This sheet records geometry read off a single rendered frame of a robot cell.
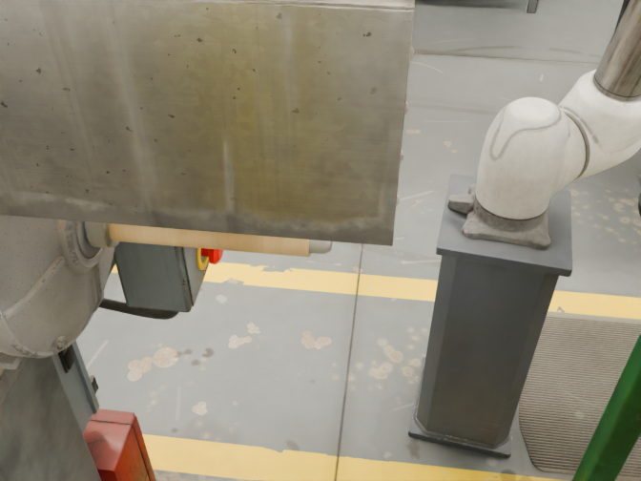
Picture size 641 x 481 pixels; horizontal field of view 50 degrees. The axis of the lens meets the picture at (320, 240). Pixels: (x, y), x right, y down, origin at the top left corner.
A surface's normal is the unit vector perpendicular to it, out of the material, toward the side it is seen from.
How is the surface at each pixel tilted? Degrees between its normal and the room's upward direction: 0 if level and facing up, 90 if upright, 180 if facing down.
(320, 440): 0
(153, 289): 90
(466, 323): 90
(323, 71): 90
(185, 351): 0
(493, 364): 90
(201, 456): 0
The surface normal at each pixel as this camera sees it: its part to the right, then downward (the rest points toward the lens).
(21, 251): 0.97, 0.11
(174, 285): -0.12, 0.65
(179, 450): 0.00, -0.76
